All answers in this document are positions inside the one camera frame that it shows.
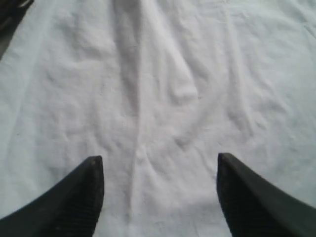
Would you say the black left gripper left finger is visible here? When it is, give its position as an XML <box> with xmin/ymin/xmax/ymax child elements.
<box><xmin>0</xmin><ymin>156</ymin><xmax>104</xmax><ymax>237</ymax></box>

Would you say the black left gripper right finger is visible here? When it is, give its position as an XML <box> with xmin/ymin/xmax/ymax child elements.
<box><xmin>216</xmin><ymin>153</ymin><xmax>316</xmax><ymax>237</ymax></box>

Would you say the white t-shirt with red logo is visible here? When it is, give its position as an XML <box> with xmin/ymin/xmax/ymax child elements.
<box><xmin>0</xmin><ymin>0</ymin><xmax>316</xmax><ymax>237</ymax></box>

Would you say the dark brown wicker basket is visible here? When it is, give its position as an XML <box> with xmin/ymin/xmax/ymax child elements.
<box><xmin>0</xmin><ymin>0</ymin><xmax>34</xmax><ymax>58</ymax></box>

